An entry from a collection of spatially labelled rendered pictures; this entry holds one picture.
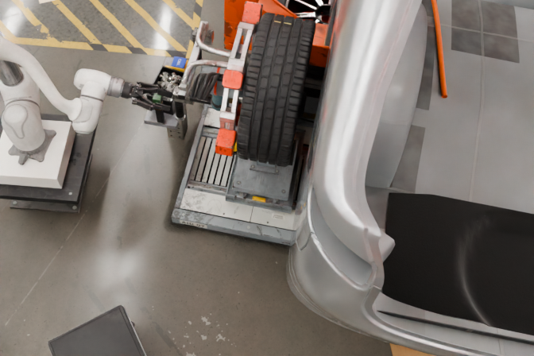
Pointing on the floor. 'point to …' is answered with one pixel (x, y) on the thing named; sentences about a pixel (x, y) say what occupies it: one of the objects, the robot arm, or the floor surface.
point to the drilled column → (179, 128)
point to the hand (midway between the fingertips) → (165, 100)
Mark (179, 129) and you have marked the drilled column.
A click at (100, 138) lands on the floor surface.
